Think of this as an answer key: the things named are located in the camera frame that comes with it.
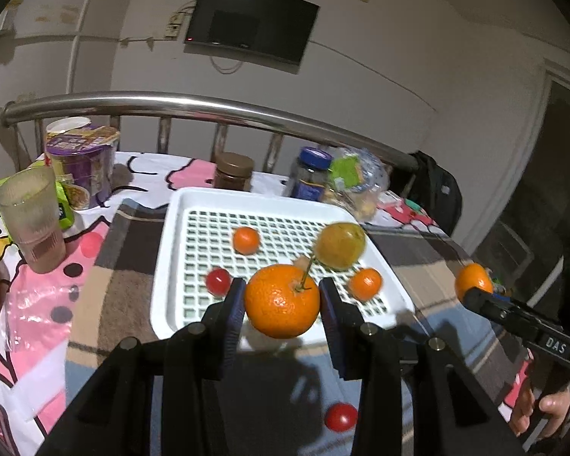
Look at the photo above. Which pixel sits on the metal bed rail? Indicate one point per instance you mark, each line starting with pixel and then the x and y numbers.
pixel 171 104

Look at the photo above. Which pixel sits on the pink printed bed sheet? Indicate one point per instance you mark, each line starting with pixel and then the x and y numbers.
pixel 28 380

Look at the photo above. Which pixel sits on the person's right hand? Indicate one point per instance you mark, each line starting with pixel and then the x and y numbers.
pixel 558 411

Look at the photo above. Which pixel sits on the clear plastic snack bag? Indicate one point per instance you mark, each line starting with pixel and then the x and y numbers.
pixel 361 180

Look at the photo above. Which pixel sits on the wall television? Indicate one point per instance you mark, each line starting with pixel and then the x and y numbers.
pixel 251 21

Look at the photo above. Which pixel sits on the green snack packet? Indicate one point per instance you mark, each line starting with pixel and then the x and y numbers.
pixel 73 199

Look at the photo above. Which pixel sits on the yellow-green mango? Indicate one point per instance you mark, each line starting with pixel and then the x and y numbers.
pixel 339 245

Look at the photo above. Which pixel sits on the tangerine with stem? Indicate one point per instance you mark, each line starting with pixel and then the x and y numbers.
pixel 280 304

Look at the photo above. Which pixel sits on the blue label jar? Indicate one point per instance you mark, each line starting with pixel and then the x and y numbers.
pixel 308 175

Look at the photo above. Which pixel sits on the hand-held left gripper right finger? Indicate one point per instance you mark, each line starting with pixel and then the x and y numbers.
pixel 335 337

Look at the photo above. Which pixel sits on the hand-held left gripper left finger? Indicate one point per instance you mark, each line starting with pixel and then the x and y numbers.
pixel 232 323

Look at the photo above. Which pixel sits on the white perforated plastic tray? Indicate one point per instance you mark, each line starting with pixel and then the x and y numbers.
pixel 209 228

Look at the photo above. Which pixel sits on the brown lid jar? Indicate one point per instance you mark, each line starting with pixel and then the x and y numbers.
pixel 232 173

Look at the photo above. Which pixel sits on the translucent plastic cup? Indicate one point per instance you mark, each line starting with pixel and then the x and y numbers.
pixel 31 218

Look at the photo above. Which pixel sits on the purple instant noodle cup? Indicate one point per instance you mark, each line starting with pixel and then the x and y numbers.
pixel 83 161

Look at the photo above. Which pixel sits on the plaid blanket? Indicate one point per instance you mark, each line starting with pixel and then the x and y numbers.
pixel 123 266

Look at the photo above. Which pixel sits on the small red cherry tomato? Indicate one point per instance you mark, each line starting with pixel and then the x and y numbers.
pixel 218 281

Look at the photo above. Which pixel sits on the large red cherry tomato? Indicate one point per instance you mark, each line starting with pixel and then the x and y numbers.
pixel 341 417

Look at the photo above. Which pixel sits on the dark door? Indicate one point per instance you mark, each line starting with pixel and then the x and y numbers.
pixel 551 152

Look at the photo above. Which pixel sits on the black backpack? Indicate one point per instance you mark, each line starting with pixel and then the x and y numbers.
pixel 432 190

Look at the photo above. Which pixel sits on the small orange tangerine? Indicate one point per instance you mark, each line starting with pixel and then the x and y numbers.
pixel 246 240

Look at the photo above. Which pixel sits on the wall socket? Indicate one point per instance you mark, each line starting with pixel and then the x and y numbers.
pixel 173 28

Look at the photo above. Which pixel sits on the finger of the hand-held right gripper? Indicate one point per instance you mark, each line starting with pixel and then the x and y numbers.
pixel 501 296
pixel 487 305

